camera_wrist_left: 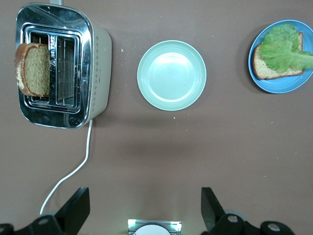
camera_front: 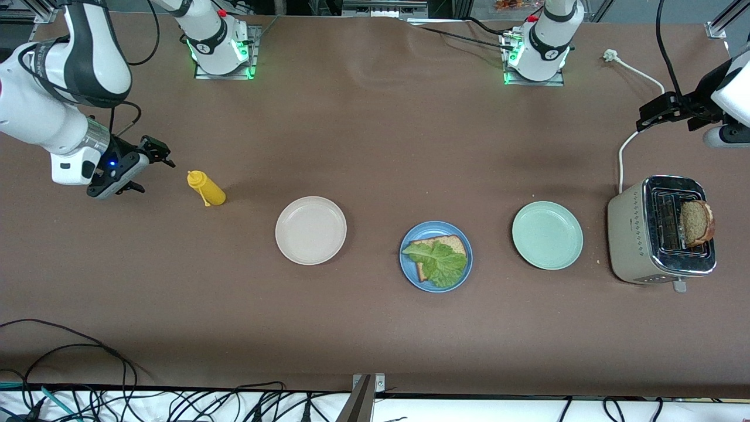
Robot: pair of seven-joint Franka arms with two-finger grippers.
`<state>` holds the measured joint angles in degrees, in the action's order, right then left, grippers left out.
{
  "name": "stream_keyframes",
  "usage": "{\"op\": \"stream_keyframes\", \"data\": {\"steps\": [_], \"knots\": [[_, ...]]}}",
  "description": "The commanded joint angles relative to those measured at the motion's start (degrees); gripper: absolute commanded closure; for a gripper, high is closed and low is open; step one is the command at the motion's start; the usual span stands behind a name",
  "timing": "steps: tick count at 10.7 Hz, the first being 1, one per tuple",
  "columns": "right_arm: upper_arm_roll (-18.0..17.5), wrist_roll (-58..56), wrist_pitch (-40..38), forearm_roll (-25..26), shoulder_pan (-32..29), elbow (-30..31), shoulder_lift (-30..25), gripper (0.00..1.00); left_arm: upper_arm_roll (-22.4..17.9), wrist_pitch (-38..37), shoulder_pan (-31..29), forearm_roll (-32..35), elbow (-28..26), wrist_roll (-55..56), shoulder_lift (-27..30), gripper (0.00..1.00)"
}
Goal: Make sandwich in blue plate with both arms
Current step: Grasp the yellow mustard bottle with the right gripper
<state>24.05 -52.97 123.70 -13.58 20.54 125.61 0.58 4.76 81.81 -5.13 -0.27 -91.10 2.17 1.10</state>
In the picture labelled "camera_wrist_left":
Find white toaster power cord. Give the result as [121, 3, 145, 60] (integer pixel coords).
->
[40, 119, 93, 215]

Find blue round plate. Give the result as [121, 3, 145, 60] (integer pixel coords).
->
[248, 19, 313, 94]

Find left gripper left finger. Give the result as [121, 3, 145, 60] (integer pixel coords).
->
[14, 187, 90, 235]

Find beige chrome toaster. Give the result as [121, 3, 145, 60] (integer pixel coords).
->
[15, 0, 113, 130]

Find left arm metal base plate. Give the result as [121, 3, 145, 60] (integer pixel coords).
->
[127, 219, 182, 235]

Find brown bread slice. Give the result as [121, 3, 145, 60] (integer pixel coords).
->
[252, 31, 305, 80]
[14, 42, 51, 97]

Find light green round plate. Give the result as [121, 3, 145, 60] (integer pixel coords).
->
[136, 40, 207, 112]

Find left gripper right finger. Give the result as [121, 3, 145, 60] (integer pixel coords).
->
[201, 187, 247, 235]

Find green lettuce leaf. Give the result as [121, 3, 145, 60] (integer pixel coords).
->
[258, 23, 313, 73]

